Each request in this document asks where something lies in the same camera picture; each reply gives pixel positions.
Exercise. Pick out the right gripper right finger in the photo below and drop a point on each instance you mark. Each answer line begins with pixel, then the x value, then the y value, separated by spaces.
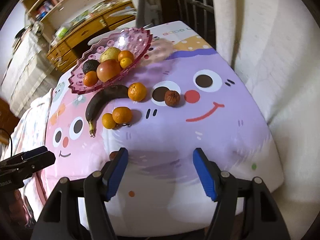
pixel 208 173

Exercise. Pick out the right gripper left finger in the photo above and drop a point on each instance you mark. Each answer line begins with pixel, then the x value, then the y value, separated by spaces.
pixel 114 173

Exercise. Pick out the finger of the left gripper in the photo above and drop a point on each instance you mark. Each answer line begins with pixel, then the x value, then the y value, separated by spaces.
pixel 23 165

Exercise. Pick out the dark red wrinkled fruit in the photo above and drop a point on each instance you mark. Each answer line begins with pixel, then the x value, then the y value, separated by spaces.
pixel 113 155

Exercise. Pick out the small yellow-orange mandarin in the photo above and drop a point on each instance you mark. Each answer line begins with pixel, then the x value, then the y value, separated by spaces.
pixel 108 121

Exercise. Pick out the blackened banana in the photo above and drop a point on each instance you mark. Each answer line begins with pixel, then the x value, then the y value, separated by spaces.
pixel 100 99

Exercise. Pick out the wrinkled red passion fruit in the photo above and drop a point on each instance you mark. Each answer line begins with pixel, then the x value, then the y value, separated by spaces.
pixel 172 98

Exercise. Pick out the red apple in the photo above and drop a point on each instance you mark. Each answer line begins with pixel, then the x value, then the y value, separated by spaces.
pixel 108 70

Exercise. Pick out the dark avocado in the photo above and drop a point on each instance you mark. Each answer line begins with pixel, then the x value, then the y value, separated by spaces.
pixel 90 66

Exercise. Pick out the large orange mandarin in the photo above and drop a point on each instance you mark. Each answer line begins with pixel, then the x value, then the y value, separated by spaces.
pixel 125 54

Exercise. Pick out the yellow pear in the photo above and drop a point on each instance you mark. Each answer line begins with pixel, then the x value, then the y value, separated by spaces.
pixel 110 54

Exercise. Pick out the small orange mandarin front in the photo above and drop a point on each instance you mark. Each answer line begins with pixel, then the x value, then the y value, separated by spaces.
pixel 125 62

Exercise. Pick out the person's left hand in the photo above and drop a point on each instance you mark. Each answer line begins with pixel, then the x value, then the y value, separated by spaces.
pixel 13 216

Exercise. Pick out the cartoon printed tablecloth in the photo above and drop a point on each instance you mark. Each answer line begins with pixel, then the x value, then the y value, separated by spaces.
pixel 160 192

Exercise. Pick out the white lace covered cabinet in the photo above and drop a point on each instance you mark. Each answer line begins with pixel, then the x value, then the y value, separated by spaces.
pixel 30 74

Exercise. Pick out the wooden desk with drawers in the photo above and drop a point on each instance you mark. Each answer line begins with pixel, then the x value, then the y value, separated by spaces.
pixel 67 51

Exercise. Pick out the white curtain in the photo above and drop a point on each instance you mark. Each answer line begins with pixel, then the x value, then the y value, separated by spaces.
pixel 273 46

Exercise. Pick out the wooden bookshelf with books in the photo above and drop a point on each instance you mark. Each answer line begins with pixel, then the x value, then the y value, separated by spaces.
pixel 56 14

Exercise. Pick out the grey office chair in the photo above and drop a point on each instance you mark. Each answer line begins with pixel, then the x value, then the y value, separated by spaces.
pixel 145 14

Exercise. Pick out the metal window bars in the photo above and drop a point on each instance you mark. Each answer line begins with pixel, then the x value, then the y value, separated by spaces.
pixel 197 14

